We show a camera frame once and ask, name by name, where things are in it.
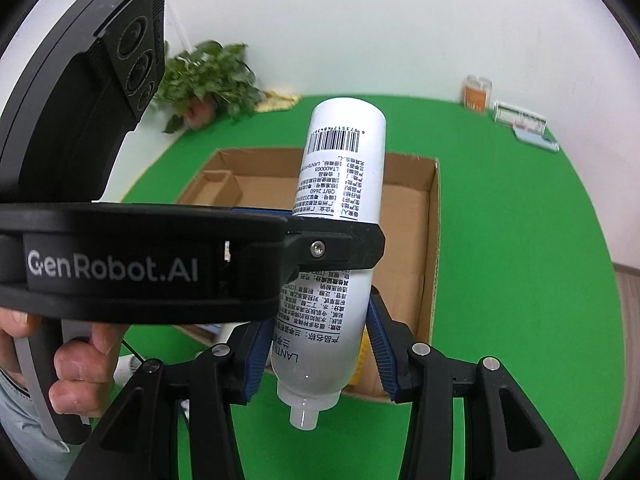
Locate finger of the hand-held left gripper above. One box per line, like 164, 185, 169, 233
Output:
284, 219, 387, 282
231, 205, 301, 222

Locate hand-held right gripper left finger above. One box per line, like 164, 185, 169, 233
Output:
65, 317, 275, 480

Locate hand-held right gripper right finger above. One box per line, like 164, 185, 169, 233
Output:
367, 287, 581, 480

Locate white spray bottle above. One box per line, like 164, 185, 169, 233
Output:
270, 97, 387, 431

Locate brown cardboard box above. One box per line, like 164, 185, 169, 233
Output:
175, 147, 441, 401

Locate person's left hand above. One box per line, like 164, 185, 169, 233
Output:
0, 307, 132, 418

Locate yellow cloth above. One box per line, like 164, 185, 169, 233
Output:
257, 90, 301, 113

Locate small potted green plant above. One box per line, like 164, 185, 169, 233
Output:
157, 40, 266, 133

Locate green felt table cover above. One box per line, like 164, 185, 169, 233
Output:
65, 92, 617, 480

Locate person's grey trousers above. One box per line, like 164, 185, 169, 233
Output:
0, 370, 71, 461

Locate orange glass jar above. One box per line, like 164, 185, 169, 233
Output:
461, 75, 493, 113

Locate clear plastic case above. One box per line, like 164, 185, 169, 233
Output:
491, 101, 548, 133

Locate light blue case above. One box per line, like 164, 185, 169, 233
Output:
512, 127, 560, 153

